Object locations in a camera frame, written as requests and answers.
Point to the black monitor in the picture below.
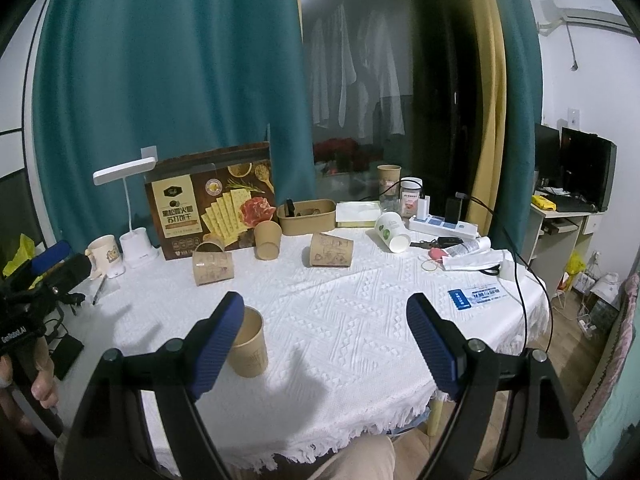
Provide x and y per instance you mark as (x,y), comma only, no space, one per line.
(587,170)

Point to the brown cracker box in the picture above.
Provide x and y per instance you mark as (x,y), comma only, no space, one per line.
(210,205)

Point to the white power strip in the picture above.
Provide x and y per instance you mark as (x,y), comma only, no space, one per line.
(445,229)

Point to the yellow curtain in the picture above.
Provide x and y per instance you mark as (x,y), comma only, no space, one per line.
(487,110)

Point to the yellow object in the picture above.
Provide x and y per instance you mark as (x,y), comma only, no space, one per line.
(544,202)

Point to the white computer desk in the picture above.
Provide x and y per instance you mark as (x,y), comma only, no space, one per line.
(545,240)

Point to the tall brown paper cup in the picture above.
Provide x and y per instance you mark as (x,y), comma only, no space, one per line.
(389,180)

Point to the yellow shopping bag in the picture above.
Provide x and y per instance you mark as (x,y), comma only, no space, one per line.
(576,270)

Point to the teal curtain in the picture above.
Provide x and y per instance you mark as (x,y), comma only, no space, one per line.
(522,85)
(175,60)

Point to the hanging white clothes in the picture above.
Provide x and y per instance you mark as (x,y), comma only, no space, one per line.
(350,70)

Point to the person's left hand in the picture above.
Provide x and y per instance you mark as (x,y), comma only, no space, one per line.
(42,387)

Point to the white tube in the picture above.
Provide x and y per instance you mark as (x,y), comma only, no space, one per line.
(467,248)

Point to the white air conditioner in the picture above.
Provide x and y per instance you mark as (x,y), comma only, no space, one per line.
(585,15)

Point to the cream printed mug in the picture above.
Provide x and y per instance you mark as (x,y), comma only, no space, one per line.
(106,255)

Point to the black key fob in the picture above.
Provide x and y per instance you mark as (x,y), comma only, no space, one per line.
(432,243)

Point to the white tissue box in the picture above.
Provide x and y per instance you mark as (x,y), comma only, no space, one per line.
(357,212)

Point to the printed brown paper cup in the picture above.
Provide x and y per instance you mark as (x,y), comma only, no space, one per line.
(331,251)
(212,270)

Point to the red flowers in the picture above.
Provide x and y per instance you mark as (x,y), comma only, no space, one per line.
(345,152)

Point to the floral fabric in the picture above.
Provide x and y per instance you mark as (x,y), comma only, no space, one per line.
(612,340)

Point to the wall switch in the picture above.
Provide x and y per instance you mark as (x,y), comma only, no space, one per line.
(573,117)

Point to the white paper cup green print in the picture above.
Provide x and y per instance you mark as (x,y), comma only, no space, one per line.
(390,230)

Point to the blue and white card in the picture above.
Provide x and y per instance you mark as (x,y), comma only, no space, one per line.
(477,297)

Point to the black pen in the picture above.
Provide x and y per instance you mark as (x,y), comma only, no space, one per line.
(98,291)

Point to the black clip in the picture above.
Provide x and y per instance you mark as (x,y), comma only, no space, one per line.
(289,207)

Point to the white papers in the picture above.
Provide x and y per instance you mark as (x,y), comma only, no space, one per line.
(477,264)

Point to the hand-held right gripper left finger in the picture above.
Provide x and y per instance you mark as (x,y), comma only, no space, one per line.
(220,341)

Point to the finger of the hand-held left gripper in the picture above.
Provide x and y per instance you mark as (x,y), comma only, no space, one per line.
(50,256)
(70,272)

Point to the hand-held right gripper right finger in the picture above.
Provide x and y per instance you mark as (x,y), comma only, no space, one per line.
(434,345)

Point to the yellow plastic bag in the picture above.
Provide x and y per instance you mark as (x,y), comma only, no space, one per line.
(20,255)

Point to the rubber band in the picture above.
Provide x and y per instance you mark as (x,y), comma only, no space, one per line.
(428,266)

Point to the white desk lamp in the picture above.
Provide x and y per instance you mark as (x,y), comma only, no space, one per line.
(135,252)

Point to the white tablecloth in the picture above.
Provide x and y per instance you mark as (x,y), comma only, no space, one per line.
(340,320)

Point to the person's leg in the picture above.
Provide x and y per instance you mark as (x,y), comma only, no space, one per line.
(350,460)

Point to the brown paper tub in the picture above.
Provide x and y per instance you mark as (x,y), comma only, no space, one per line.
(307,222)

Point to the clear jar white lid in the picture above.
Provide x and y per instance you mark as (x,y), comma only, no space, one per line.
(411,200)

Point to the pink small object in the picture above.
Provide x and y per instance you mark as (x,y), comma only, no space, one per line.
(435,255)

